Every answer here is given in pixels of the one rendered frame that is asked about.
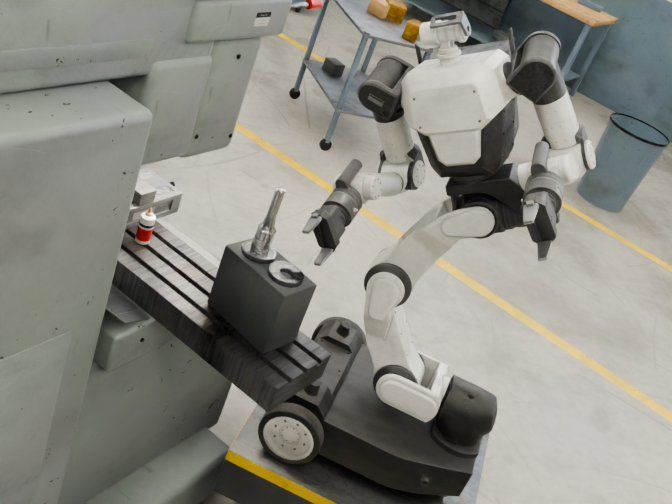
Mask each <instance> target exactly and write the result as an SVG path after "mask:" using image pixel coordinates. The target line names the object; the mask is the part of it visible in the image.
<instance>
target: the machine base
mask: <svg viewBox="0 0 672 504"><path fill-rule="evenodd" d="M229 448H230V447H229V446H228V445H227V444H226V443H224V442H223V441H222V440H221V439H220V438H219V437H217V436H216V435H215V434H214V433H213V432H212V431H211V430H209V429H208V428H207V427H205V428H203V429H201V430H200V431H198V432H197V433H195V434H193V435H192V436H190V437H189V438H187V439H185V440H184V441H182V442H181V443H179V444H177V445H176V446H174V447H173V448H171V449H169V450H168V451H166V452H165V453H163V454H162V455H160V456H158V457H157V458H155V459H154V460H152V461H150V462H149V463H147V464H146V465H144V466H142V467H141V468H139V469H138V470H136V471H134V472H133V473H131V474H130V475H128V476H126V477H125V478H123V479H122V480H120V481H119V482H117V483H115V484H114V485H112V486H111V487H109V488H107V489H106V490H104V491H103V492H101V493H99V494H98V495H96V496H95V497H93V498H91V499H90V500H88V501H87V502H85V503H84V504H199V503H201V502H202V501H203V500H205V499H206V498H207V497H209V496H210V495H212V494H213V493H214V492H215V491H214V487H215V484H216V482H217V479H218V476H219V474H220V471H221V469H222V466H223V464H224V461H225V457H226V455H227V452H228V450H229Z"/></svg>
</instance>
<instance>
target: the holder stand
mask: <svg viewBox="0 0 672 504"><path fill-rule="evenodd" d="M252 241H253V238H251V239H247V240H243V241H240V242H236V243H232V244H228V245H226V246H225V249H224V252H223V256H222V259H221V262H220V265H219V268H218V271H217V274H216V277H215V280H214V283H213V286H212V289H211V292H210V295H209V299H208V304H209V305H210V306H211V307H212V308H214V309H215V310H216V311H217V312H218V313H219V314H220V315H221V316H222V317H223V318H224V319H225V320H226V321H227V322H228V323H229V324H231V325H232V326H233V327H234V328H235V329H236V330H237V331H238V332H239V333H240V334H241V335H242V336H243V337H244V338H245V339H246V340H248V341H249V342H250V343H251V344H252V345H253V346H254V347H255V348H256V349H257V350H258V351H259V352H260V353H261V354H265V353H267V352H269V351H272V350H274V349H277V348H279V347H281V346H284V345H286V344H289V343H291V342H293V341H295V338H296V336H297V334H298V331H299V329H300V326H301V324H302V321H303V319H304V316H305V314H306V311H307V309H308V306H309V304H310V301H311V299H312V297H313V294H314V292H315V289H316V287H317V285H316V284H315V283H314V282H313V281H312V280H310V279H309V278H308V277H307V276H306V275H305V274H303V272H302V271H301V270H300V269H299V268H298V267H296V266H295V265H293V264H292V263H290V262H289V261H288V260H287V259H286V258H285V257H283V256H282V255H281V254H280V253H279V252H277V251H276V249H275V248H274V247H273V246H272V245H271V247H270V250H269V253H268V254H265V255H261V254H258V253H256V252H254V251H253V250H252V249H251V244H252Z"/></svg>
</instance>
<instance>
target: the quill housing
mask: <svg viewBox="0 0 672 504"><path fill-rule="evenodd" d="M260 45H261V37H252V38H241V39H230V40H220V41H214V43H213V47H212V50H211V54H210V56H211V58H212V64H211V68H210V71H209V75H208V78H207V82H206V86H205V89H204V93H203V97H202V100H201V104H200V107H199V111H198V115H197V118H196V122H195V125H194V129H193V133H192V136H191V140H190V143H189V147H188V150H187V152H186V153H185V154H184V155H182V156H178V157H180V158H187V157H191V156H195V155H199V154H203V153H207V152H211V151H215V150H219V149H223V148H225V147H227V146H228V145H229V144H230V142H231V140H232V136H233V133H234V130H235V127H236V123H237V120H238V117H239V113H240V110H241V107H242V104H243V100H244V97H245V94H246V91H247V87H248V84H249V81H250V77H251V74H252V71H253V68H254V64H255V61H256V58H257V55H258V51H259V48H260Z"/></svg>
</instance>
